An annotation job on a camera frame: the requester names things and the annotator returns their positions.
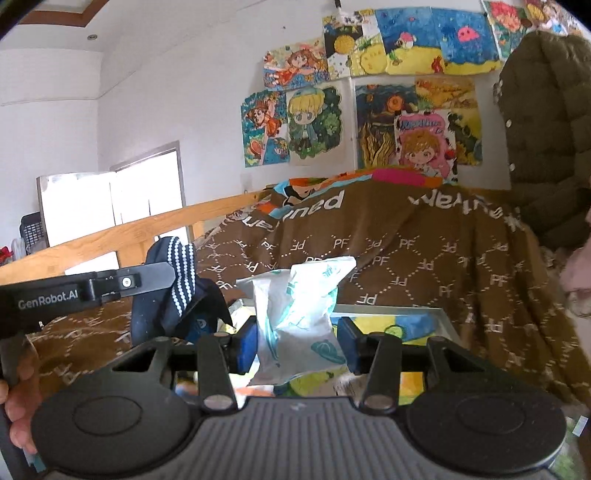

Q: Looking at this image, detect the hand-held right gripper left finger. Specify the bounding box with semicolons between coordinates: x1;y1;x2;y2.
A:
99;320;260;412

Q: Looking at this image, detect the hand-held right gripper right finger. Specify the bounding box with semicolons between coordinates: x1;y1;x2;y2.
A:
336;316;491;412

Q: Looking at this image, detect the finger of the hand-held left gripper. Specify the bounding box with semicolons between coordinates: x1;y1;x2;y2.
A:
88;261;177;304

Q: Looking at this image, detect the navy striped sock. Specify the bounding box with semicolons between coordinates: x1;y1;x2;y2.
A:
130;236;232;346

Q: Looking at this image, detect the white tissue packet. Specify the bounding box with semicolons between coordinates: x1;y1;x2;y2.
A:
235;255;358;387

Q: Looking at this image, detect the metal tray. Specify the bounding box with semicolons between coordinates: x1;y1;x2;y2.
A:
217;301;459;398

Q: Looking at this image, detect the person's left hand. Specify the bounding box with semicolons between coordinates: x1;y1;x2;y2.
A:
0;354;41;455

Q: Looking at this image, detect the black plastic basket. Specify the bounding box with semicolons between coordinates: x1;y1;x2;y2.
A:
19;211;49;256

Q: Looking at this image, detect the window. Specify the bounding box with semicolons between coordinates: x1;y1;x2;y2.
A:
36;140;188;251

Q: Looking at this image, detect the brown printed blanket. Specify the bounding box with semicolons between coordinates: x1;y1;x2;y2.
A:
25;165;580;409

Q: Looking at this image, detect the pink cloth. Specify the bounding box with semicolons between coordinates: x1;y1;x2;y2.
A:
558;244;591;320

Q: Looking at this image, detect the olive puffer jacket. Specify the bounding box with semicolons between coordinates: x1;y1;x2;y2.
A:
492;30;591;254

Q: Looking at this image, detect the wooden bed rail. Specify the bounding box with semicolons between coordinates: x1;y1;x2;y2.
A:
0;188;274;288

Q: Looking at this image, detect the group of wall drawings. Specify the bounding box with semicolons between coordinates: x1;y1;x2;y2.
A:
240;0;583;186

